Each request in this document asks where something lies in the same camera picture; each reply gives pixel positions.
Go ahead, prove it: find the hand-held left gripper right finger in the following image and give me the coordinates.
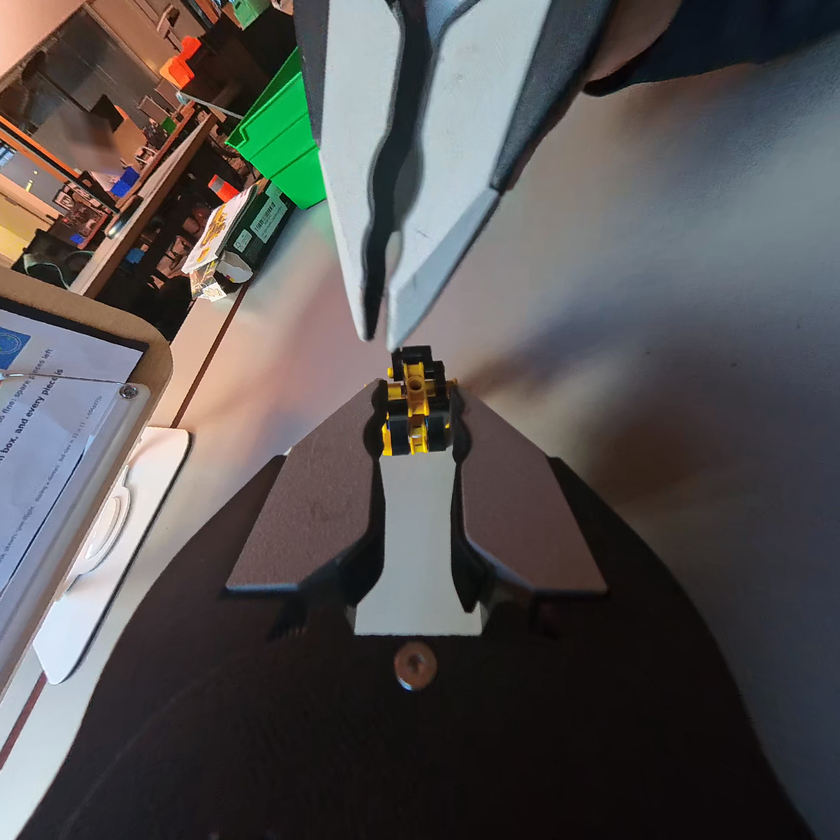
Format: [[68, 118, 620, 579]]
[[449, 387, 609, 614]]

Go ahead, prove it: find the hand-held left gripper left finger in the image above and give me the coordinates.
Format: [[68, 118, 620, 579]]
[[224, 379, 388, 608]]

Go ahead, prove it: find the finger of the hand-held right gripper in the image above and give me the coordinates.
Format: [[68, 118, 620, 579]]
[[384, 0, 555, 353], [314, 0, 406, 343]]

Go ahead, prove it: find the green storage bin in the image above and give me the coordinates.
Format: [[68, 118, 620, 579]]
[[225, 46, 329, 211]]

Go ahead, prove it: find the yellow black lego model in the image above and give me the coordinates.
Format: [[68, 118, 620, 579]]
[[381, 344, 460, 458]]

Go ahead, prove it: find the person's right forearm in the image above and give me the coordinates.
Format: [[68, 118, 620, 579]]
[[584, 0, 840, 99]]

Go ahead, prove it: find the dark lego box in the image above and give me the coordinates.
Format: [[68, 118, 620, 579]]
[[220, 180, 296, 283]]

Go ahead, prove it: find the person's right hand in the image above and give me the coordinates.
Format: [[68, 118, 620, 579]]
[[579, 0, 665, 98]]

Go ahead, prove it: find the wooden instruction board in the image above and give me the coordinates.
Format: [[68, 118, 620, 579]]
[[0, 266, 173, 697]]

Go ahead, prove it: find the clear acrylic holder bar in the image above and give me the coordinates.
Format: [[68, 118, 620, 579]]
[[0, 381, 151, 670]]

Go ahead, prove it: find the long wooden-edged table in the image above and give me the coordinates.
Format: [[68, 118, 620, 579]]
[[69, 108, 224, 299]]

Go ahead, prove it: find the crumpled plastic bag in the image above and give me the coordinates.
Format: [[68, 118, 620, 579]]
[[189, 262, 227, 301]]

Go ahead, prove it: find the printed instruction sheet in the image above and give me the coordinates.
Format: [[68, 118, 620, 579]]
[[0, 308, 147, 592]]

